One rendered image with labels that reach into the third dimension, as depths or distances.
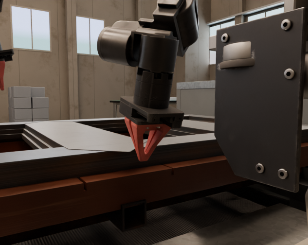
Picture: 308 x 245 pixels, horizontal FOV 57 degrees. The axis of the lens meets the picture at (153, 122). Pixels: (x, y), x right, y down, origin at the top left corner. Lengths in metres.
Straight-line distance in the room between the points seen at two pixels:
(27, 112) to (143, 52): 7.09
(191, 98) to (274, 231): 1.08
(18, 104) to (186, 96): 6.06
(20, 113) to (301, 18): 7.28
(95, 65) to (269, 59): 10.11
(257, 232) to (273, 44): 0.47
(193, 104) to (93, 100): 8.75
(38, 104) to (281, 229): 7.07
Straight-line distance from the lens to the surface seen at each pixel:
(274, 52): 0.29
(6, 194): 0.48
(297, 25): 0.28
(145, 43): 0.42
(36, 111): 7.50
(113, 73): 10.61
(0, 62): 0.84
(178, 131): 0.98
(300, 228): 0.74
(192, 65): 11.32
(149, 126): 0.44
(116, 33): 0.46
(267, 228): 0.71
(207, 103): 1.55
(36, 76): 9.74
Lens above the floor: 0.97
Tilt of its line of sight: 5 degrees down
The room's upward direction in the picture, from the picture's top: straight up
